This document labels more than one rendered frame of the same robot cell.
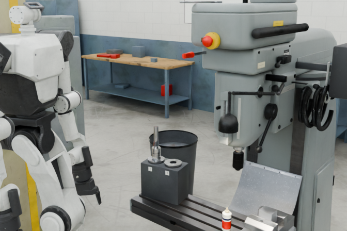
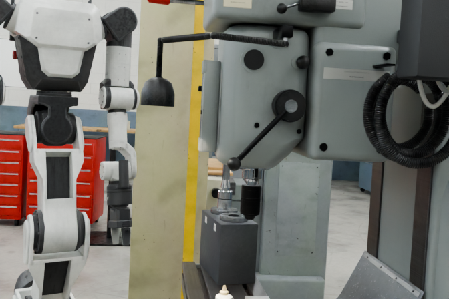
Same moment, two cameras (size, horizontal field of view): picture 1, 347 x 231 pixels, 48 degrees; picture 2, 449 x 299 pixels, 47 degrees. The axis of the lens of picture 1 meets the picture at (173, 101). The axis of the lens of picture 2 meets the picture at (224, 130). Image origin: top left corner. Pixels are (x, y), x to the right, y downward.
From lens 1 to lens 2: 1.32 m
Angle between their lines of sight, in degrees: 44
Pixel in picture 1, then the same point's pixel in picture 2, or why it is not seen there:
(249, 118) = (230, 105)
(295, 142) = (417, 211)
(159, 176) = (210, 232)
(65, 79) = (115, 68)
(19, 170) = (175, 229)
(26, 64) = (25, 23)
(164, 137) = not seen: hidden behind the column
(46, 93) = (53, 65)
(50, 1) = not seen: hidden behind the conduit
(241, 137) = (221, 142)
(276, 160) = (397, 252)
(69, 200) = (55, 209)
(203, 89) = not seen: outside the picture
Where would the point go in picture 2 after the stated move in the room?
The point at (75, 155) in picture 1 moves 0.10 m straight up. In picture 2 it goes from (105, 165) to (106, 137)
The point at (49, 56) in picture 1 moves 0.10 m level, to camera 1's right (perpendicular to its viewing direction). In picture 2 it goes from (63, 21) to (80, 19)
